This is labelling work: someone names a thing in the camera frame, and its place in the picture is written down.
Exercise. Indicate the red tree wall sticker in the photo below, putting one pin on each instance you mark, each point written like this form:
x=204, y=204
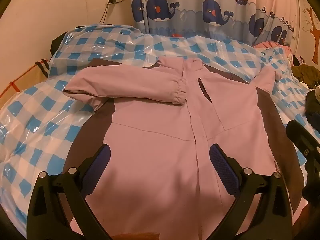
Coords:
x=313, y=32

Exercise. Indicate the white wardrobe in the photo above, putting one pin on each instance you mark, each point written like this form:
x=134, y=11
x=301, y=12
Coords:
x=306, y=17

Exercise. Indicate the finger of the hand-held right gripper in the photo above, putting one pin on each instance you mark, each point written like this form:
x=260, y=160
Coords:
x=302, y=136
x=311, y=177

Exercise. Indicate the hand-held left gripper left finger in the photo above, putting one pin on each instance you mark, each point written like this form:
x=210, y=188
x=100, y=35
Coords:
x=100, y=165

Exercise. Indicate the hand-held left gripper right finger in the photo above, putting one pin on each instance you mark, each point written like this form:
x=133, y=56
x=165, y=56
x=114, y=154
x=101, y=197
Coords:
x=221, y=165

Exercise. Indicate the black bag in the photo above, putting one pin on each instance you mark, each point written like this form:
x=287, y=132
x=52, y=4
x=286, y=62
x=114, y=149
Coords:
x=57, y=43

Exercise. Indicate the pink cloth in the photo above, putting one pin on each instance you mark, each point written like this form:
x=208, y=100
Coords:
x=271, y=46

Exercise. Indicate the olive green garment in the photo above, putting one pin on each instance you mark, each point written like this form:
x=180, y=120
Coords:
x=306, y=76

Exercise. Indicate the pink and brown jacket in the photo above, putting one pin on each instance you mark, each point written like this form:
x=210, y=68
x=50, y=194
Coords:
x=155, y=155

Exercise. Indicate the blue checked bed cover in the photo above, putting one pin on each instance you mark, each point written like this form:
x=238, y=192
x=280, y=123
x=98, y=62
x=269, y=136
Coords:
x=37, y=120

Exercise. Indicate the whale print curtain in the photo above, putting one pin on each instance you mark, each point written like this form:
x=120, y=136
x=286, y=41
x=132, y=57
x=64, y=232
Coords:
x=190, y=12

